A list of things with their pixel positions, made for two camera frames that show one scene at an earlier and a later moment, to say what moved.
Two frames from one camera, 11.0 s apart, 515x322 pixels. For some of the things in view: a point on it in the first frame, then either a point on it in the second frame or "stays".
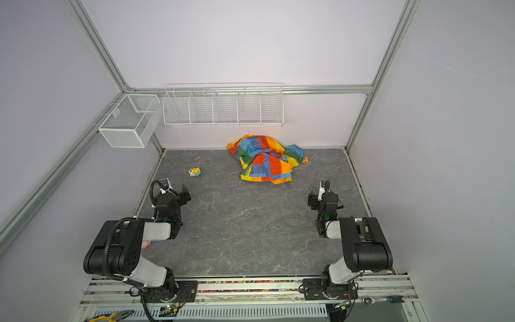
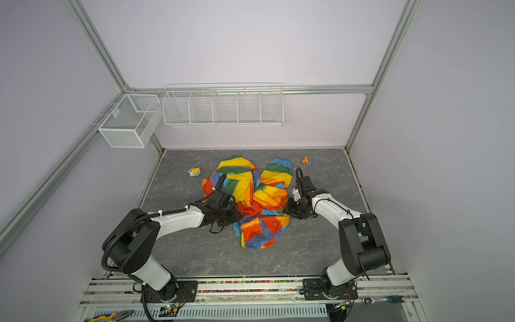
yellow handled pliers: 110,317 stays
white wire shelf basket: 223,104 stays
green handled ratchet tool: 369,300 stays
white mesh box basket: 132,121 stays
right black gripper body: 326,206 → 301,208
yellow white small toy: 194,172 stays
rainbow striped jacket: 263,159 → 261,196
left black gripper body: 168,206 → 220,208
